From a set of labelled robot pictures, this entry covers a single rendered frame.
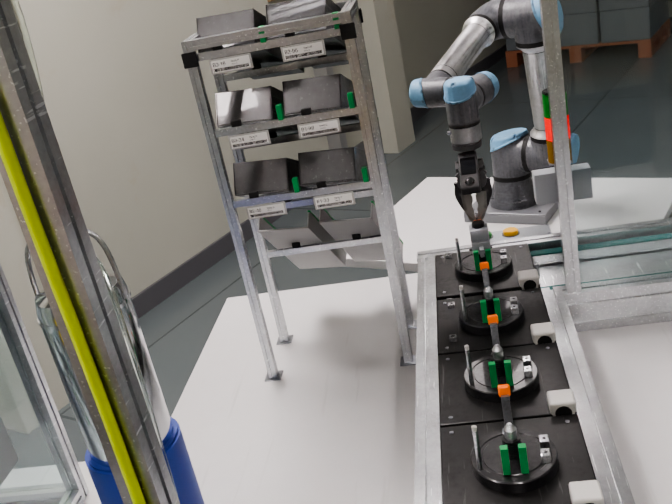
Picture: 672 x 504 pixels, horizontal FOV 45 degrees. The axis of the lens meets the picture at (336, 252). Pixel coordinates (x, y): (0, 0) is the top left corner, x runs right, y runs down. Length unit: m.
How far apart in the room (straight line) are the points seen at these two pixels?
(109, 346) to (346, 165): 0.96
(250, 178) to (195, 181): 3.09
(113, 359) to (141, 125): 3.73
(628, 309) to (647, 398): 0.29
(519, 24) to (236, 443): 1.34
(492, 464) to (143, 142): 3.53
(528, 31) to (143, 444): 1.69
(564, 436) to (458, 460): 0.18
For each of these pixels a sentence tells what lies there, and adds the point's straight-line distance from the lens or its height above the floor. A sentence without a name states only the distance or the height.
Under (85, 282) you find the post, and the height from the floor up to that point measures 1.55.
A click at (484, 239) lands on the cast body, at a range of 1.98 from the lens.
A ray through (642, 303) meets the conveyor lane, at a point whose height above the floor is 0.91.
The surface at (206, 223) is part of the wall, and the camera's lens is 4.99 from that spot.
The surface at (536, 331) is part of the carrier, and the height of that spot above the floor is 0.99.
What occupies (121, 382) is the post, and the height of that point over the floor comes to 1.42.
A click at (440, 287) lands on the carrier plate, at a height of 0.97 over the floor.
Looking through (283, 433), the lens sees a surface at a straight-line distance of 1.77.
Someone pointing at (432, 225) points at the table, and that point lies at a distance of 2.63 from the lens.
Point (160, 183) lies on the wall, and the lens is 4.70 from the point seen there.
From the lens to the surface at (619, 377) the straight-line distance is 1.79.
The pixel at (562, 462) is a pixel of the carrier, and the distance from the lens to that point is 1.40.
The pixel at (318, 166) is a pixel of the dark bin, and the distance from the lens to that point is 1.79.
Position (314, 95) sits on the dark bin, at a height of 1.50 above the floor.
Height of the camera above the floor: 1.85
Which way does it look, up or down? 23 degrees down
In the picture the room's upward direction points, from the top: 12 degrees counter-clockwise
